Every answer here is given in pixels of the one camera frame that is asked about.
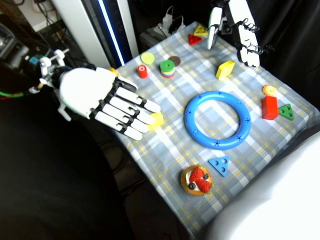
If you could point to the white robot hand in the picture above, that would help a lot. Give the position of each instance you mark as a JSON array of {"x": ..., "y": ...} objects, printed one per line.
[
  {"x": 80, "y": 92},
  {"x": 246, "y": 42}
]

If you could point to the yellow square block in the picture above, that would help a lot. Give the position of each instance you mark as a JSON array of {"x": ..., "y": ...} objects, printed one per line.
[
  {"x": 225, "y": 70},
  {"x": 158, "y": 121}
]

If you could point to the yellow and orange toy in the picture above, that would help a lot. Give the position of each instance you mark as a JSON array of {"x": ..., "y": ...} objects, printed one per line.
[{"x": 114, "y": 71}]

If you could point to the yellow triangle block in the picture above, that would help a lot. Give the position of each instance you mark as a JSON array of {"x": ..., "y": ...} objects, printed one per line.
[{"x": 200, "y": 31}]

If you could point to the red triangle block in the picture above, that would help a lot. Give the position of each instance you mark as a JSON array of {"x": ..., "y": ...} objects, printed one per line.
[{"x": 193, "y": 40}]

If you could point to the red cylinder block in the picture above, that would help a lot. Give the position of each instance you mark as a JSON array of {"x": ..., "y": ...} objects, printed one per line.
[{"x": 142, "y": 72}]

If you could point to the red rectangular block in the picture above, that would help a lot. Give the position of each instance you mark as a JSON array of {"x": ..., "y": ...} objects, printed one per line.
[{"x": 270, "y": 108}]

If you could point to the green triangle block with holes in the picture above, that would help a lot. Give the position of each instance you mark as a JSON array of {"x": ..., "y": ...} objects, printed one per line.
[{"x": 282, "y": 110}]

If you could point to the blue triangle block with holes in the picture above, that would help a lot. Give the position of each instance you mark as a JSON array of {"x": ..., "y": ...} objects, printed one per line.
[{"x": 226, "y": 166}]

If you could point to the toy strawberry cupcake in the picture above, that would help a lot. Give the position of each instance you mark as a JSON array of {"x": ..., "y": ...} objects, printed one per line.
[{"x": 197, "y": 180}]

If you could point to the orange flower-shaped disc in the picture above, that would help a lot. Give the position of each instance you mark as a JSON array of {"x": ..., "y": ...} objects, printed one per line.
[{"x": 270, "y": 90}]

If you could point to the white column with blue light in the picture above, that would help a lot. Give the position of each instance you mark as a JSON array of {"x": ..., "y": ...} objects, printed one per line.
[{"x": 82, "y": 25}]

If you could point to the white power adapter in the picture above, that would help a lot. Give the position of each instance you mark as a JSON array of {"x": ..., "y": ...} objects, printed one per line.
[
  {"x": 179, "y": 25},
  {"x": 168, "y": 20}
]

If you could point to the brown round disc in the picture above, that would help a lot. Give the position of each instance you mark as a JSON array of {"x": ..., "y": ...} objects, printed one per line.
[{"x": 176, "y": 60}]

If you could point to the yellow-green round disc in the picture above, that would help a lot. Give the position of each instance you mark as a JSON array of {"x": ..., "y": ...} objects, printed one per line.
[{"x": 147, "y": 58}]

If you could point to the white box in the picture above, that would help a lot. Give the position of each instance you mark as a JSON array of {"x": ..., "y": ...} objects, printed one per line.
[{"x": 37, "y": 23}]

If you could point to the colour discs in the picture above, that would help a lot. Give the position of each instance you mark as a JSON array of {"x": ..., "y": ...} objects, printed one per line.
[{"x": 167, "y": 72}]

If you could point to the grey power strip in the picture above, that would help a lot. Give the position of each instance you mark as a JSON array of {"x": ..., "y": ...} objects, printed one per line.
[{"x": 152, "y": 37}]

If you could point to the blue plaid table cloth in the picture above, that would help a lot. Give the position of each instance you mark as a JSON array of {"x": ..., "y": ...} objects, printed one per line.
[{"x": 175, "y": 150}]

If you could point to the large white rounded shell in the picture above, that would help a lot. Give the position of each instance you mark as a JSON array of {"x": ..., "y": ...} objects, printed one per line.
[{"x": 275, "y": 200}]

